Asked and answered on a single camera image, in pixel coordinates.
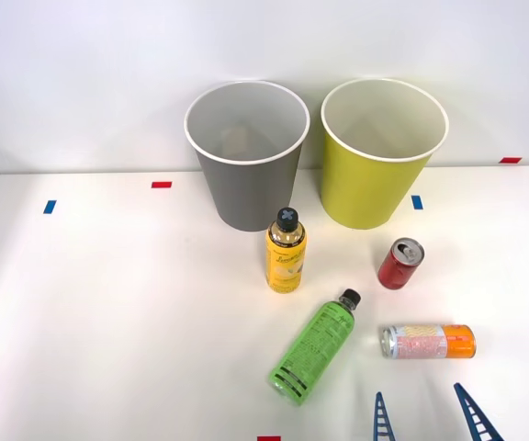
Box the yellow bottle with black cap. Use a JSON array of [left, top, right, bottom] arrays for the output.
[[264, 207, 309, 295]]

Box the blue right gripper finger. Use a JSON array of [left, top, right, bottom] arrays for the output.
[[373, 390, 393, 441], [453, 382, 507, 441]]

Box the green bottle with black cap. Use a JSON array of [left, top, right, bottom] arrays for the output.
[[266, 288, 363, 407]]

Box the yellow-green plastic waste bin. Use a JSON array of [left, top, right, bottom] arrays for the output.
[[320, 77, 450, 231]]

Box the grey plastic waste bin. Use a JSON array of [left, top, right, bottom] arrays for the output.
[[183, 80, 311, 233]]

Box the white and orange drink can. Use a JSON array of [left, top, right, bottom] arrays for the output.
[[380, 323, 478, 361]]

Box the small red drink can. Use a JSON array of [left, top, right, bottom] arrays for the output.
[[377, 236, 426, 291]]

